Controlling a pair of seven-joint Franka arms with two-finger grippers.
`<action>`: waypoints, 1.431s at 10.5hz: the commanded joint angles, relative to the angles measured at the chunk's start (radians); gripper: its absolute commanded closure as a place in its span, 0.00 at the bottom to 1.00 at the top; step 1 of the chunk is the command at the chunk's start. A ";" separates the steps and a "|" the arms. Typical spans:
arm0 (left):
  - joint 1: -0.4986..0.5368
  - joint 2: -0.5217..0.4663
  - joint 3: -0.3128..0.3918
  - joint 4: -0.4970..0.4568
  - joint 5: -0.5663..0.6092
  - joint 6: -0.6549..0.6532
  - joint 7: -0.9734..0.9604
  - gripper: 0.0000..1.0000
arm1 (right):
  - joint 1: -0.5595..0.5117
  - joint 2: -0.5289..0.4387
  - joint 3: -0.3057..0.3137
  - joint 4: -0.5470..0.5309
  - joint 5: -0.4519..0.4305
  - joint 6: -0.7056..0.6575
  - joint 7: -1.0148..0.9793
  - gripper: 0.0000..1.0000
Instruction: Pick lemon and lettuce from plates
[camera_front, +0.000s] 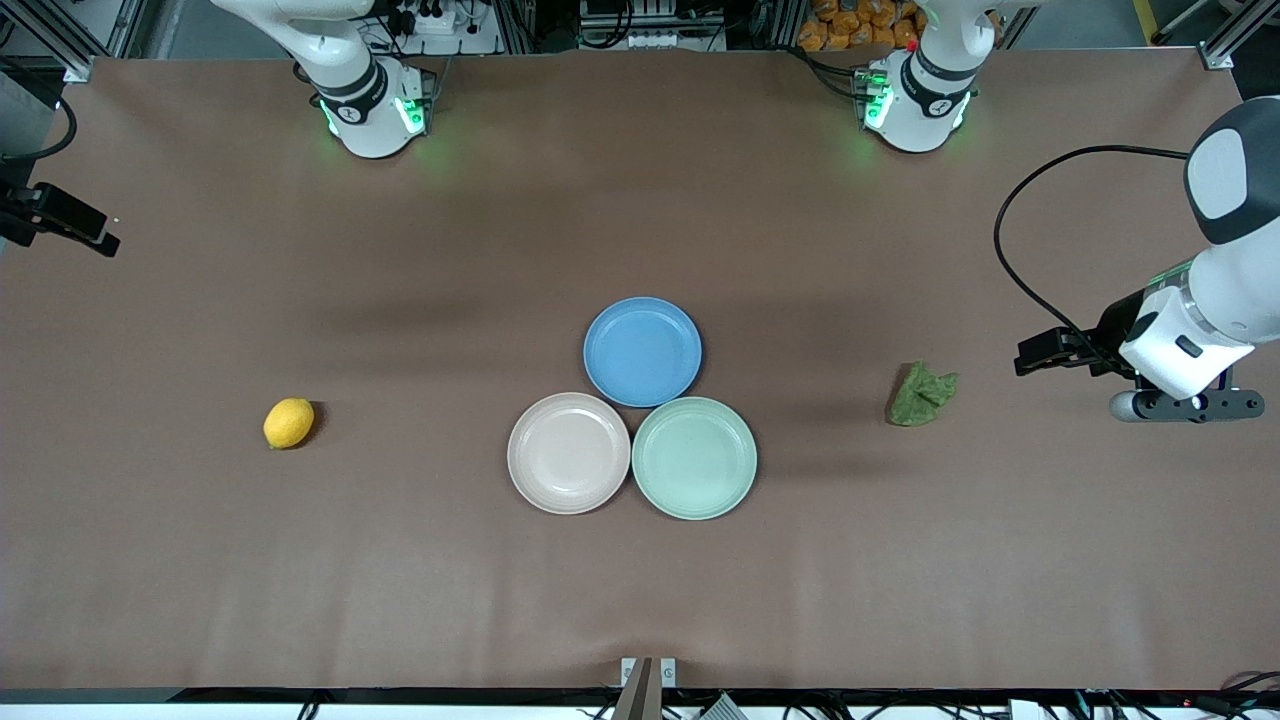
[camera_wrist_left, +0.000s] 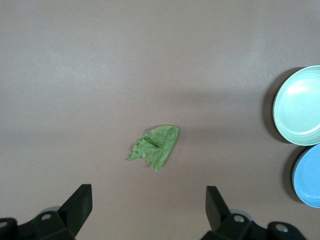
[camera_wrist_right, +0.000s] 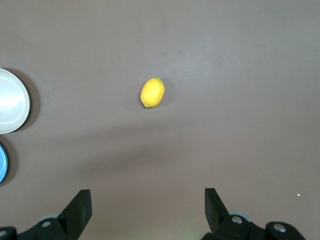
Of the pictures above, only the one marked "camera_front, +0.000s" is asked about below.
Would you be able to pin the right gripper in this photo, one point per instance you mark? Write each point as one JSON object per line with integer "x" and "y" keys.
{"x": 20, "y": 215}

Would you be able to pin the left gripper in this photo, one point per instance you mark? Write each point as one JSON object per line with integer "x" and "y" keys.
{"x": 1108, "y": 338}

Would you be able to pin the green lettuce leaf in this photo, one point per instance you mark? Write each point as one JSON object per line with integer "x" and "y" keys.
{"x": 915, "y": 400}

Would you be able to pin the yellow lemon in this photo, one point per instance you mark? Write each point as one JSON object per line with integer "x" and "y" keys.
{"x": 289, "y": 424}

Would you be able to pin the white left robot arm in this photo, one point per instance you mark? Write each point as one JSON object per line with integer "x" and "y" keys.
{"x": 920, "y": 110}

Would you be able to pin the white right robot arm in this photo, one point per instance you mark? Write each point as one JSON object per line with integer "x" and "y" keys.
{"x": 370, "y": 120}

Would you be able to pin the pale green plate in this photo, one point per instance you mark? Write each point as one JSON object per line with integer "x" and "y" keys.
{"x": 694, "y": 458}

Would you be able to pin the orange snack bag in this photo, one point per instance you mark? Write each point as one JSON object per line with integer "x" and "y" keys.
{"x": 850, "y": 25}

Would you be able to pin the blue plate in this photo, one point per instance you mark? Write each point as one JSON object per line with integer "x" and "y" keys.
{"x": 642, "y": 352}

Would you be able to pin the white power strip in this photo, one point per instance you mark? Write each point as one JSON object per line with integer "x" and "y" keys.
{"x": 480, "y": 42}
{"x": 660, "y": 40}

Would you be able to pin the grey ribbed power adapter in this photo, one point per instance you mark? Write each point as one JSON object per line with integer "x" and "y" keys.
{"x": 720, "y": 710}

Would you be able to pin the beige plate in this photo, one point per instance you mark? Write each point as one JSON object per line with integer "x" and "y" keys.
{"x": 568, "y": 453}

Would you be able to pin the aluminium frame profile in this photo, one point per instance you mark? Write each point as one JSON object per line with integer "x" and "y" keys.
{"x": 78, "y": 68}
{"x": 1218, "y": 58}

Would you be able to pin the white mount bracket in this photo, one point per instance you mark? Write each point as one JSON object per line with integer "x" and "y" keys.
{"x": 668, "y": 672}

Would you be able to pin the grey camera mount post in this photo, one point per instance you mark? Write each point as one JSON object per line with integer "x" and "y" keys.
{"x": 638, "y": 695}

